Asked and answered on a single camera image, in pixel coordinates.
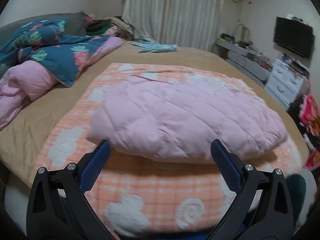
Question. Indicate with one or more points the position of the pile of mixed clothes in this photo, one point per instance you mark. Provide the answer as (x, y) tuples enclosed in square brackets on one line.
[(113, 26)]

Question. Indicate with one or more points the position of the light blue garment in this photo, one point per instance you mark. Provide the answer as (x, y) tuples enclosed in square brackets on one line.
[(154, 47)]

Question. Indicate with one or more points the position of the white drawer chest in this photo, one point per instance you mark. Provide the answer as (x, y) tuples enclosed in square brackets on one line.
[(286, 84)]

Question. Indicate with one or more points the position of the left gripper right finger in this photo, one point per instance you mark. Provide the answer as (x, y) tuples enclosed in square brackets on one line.
[(262, 207)]

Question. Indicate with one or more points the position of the blue floral pink duvet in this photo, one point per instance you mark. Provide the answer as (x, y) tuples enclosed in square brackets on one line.
[(40, 54)]

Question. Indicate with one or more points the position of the pink quilted jacket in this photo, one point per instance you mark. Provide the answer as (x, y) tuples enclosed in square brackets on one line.
[(177, 122)]

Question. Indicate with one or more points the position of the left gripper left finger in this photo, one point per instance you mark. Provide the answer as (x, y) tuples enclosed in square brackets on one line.
[(57, 206)]

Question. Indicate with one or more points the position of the orange white checkered blanket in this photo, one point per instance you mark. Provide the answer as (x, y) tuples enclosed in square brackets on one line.
[(138, 196)]

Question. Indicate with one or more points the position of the striped beige curtain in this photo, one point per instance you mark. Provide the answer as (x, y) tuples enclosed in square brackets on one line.
[(186, 23)]

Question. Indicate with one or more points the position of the grey vanity desk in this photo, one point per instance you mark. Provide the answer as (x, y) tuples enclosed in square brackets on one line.
[(238, 58)]

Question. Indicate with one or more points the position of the black wall television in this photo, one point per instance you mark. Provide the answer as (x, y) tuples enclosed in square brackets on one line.
[(294, 36)]

